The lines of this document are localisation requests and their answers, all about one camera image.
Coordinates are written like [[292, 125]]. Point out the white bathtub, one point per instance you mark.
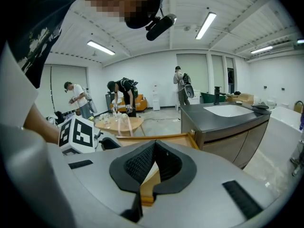
[[282, 127]]

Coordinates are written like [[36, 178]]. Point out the black bag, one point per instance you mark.
[[58, 116]]

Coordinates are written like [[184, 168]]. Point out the dark green bin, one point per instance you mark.
[[209, 98]]

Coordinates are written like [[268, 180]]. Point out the pink ribbon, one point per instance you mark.
[[119, 127]]

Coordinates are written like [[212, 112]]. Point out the white water dispenser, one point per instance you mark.
[[156, 101]]

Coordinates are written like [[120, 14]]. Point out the dark sink cabinet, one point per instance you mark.
[[225, 136]]

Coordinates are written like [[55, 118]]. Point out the white roller blind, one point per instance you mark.
[[217, 68], [69, 77], [192, 63]]

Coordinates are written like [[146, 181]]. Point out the white round ornament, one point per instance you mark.
[[124, 116]]

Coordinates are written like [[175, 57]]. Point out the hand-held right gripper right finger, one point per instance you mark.
[[202, 198]]

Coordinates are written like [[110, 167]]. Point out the black faucet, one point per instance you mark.
[[217, 96]]

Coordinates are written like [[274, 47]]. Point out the white sink basin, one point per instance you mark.
[[228, 110]]

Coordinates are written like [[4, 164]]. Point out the orange sofa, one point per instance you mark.
[[140, 102]]

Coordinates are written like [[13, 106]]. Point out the white wall air conditioner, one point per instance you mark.
[[282, 47]]

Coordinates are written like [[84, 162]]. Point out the black head-worn camera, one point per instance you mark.
[[160, 27]]

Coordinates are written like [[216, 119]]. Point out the person's black floral shirt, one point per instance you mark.
[[35, 8]]

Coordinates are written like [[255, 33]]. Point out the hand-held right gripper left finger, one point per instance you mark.
[[95, 186]]

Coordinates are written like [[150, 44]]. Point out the person's black cap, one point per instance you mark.
[[142, 18]]

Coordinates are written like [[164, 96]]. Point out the grey box appliance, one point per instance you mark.
[[108, 101]]

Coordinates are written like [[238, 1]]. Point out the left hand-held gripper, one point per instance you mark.
[[77, 134]]

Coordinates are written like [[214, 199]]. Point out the white low cabinet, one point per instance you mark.
[[196, 101]]

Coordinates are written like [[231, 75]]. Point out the dark shallow dish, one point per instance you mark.
[[260, 106]]

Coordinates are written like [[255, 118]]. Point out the person's left forearm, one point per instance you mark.
[[40, 125]]

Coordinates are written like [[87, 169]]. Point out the white hard-shell pack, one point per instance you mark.
[[189, 91]]

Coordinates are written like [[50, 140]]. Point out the ceiling tube light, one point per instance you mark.
[[300, 41], [205, 26], [261, 49], [101, 47]]

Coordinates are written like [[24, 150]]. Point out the cardboard box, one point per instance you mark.
[[244, 97]]

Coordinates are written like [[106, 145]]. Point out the oval wooden coffee table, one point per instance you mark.
[[134, 123]]

